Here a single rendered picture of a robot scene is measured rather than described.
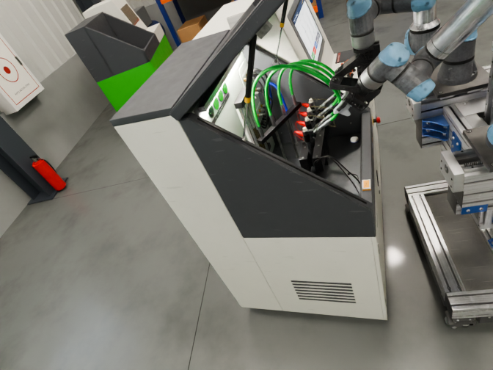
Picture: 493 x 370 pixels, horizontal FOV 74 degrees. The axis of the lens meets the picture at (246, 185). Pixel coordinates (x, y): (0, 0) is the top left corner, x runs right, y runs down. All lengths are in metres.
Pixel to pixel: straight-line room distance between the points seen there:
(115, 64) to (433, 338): 4.57
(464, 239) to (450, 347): 0.56
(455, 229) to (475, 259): 0.20
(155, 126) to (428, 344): 1.68
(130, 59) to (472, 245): 4.32
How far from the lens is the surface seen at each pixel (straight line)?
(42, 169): 4.76
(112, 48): 4.96
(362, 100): 1.25
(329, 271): 1.63
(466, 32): 1.19
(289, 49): 1.69
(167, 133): 1.21
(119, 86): 5.14
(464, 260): 2.06
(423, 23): 1.69
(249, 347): 2.17
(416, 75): 1.14
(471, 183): 1.39
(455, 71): 1.71
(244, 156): 1.16
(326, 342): 2.07
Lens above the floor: 1.90
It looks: 38 degrees down
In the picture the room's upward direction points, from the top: 25 degrees counter-clockwise
